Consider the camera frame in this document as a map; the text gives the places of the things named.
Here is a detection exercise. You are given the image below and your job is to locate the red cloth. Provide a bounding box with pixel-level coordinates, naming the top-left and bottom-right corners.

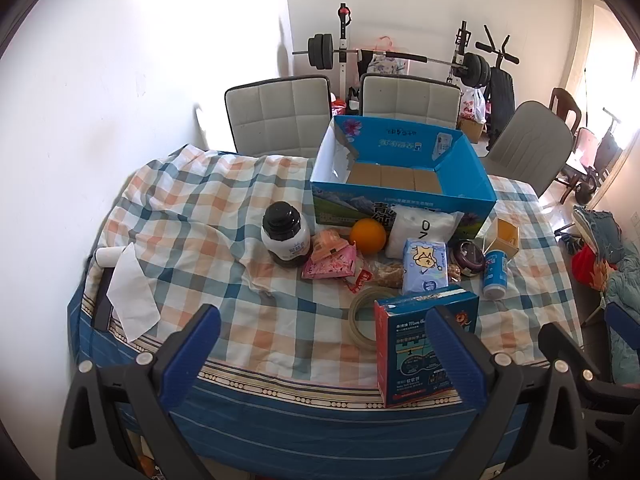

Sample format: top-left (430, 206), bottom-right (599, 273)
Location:
top-left (572, 249), bottom-right (610, 288)

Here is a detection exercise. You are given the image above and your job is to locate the white padded bag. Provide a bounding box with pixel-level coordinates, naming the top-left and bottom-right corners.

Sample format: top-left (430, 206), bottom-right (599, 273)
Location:
top-left (389, 205), bottom-right (465, 256)

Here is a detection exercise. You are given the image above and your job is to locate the brown wooden chair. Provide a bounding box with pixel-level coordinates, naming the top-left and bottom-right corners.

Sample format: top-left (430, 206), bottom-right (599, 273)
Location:
top-left (549, 87), bottom-right (582, 133)

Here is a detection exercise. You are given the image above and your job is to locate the dark round tin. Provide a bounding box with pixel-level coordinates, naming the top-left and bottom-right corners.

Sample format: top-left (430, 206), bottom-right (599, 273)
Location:
top-left (450, 240), bottom-right (486, 277)

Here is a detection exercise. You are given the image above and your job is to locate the clear nut snack packet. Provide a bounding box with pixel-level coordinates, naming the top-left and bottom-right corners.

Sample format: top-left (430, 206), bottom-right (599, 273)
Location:
top-left (370, 260), bottom-right (463, 289)

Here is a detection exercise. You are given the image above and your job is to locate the clear tape roll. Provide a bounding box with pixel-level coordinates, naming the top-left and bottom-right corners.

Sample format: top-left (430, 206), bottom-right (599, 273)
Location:
top-left (349, 286), bottom-right (401, 347)

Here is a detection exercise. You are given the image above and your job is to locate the pink stroller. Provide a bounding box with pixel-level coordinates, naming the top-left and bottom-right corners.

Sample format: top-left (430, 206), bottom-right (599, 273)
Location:
top-left (564, 107), bottom-right (628, 203)

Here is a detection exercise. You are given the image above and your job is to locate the grey padded chair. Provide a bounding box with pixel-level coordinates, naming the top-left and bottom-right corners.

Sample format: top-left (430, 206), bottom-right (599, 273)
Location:
top-left (482, 101), bottom-right (575, 196)
top-left (359, 73), bottom-right (462, 131)
top-left (224, 75), bottom-right (333, 158)

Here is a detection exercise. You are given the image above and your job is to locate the blue clothes pile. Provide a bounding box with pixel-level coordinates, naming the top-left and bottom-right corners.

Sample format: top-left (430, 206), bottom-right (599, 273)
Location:
top-left (570, 205), bottom-right (640, 386)

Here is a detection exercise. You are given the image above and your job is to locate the blue tissue pack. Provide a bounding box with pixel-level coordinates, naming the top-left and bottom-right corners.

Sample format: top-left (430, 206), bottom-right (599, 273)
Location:
top-left (400, 238), bottom-right (448, 295)

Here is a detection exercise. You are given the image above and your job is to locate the white paper roll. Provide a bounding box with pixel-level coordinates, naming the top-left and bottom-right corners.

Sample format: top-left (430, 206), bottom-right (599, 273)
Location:
top-left (96, 247), bottom-right (132, 267)

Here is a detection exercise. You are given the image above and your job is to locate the orange fruit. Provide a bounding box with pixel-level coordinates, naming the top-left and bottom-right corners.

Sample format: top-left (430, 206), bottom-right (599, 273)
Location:
top-left (349, 218), bottom-right (387, 256)

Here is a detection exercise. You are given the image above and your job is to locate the small brown cardboard box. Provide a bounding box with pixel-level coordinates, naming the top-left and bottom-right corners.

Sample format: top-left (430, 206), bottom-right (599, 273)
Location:
top-left (456, 117), bottom-right (484, 144)

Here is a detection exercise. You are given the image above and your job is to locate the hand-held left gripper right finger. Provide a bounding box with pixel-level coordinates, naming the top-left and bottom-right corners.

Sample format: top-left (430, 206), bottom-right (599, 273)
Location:
top-left (426, 305), bottom-right (587, 480)

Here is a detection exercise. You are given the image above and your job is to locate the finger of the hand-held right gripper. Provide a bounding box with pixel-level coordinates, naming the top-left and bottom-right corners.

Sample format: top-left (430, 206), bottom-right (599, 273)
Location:
top-left (539, 322), bottom-right (640, 480)
top-left (606, 304), bottom-right (640, 386)

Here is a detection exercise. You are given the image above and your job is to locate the yellow box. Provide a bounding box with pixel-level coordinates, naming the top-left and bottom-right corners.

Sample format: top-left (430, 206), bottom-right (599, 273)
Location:
top-left (482, 217), bottom-right (521, 261)

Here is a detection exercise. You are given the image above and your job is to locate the plaid tablecloth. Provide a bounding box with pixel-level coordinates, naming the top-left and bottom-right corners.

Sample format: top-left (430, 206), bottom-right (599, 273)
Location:
top-left (67, 144), bottom-right (583, 466)

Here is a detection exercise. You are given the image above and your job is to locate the pink floral snack packet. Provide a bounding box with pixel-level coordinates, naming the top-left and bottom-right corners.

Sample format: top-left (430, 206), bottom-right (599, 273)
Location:
top-left (301, 245), bottom-right (358, 281)

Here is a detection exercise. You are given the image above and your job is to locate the white barbell rack post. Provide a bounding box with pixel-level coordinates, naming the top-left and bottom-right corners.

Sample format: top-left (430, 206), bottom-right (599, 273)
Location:
top-left (336, 3), bottom-right (352, 106)

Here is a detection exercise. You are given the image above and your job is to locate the black exercise bench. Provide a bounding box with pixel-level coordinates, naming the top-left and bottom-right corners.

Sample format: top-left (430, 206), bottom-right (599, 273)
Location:
top-left (475, 25), bottom-right (522, 138)

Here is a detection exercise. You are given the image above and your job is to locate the black and white rack post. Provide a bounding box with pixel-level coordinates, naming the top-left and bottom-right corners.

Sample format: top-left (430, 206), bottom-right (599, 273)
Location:
top-left (446, 21), bottom-right (472, 85)

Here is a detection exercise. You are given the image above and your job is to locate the black barbell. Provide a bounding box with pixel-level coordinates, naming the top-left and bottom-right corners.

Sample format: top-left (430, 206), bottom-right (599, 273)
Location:
top-left (292, 34), bottom-right (493, 87)

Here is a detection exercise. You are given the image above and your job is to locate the floral cloth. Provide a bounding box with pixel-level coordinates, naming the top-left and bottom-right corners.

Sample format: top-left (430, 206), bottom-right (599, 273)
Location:
top-left (366, 54), bottom-right (407, 77)

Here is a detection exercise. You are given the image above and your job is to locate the blue and white can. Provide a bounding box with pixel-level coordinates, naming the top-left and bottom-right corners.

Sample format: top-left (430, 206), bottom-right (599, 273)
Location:
top-left (481, 249), bottom-right (510, 300)

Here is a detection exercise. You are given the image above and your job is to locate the white and red plastic bag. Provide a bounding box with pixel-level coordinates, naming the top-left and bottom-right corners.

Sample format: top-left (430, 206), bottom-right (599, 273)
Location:
top-left (460, 86), bottom-right (487, 122)

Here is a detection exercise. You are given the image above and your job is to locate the white paper tissue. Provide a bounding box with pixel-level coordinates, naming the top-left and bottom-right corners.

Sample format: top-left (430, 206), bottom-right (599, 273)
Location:
top-left (106, 242), bottom-right (162, 342)

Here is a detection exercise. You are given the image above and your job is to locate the blue cardboard box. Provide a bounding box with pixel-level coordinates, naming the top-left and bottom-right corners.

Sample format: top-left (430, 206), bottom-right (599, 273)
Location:
top-left (309, 115), bottom-right (498, 241)

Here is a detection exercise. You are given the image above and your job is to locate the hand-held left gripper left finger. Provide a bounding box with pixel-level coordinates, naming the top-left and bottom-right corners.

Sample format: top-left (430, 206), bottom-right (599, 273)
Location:
top-left (56, 304), bottom-right (222, 480)

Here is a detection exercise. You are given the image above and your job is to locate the white bottle with black lid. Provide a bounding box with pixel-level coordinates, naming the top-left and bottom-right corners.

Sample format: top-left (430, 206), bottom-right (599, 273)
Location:
top-left (261, 201), bottom-right (312, 268)

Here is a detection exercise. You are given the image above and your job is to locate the blue printed game box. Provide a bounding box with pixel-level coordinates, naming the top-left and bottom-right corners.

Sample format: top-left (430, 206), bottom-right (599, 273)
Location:
top-left (374, 284), bottom-right (480, 408)

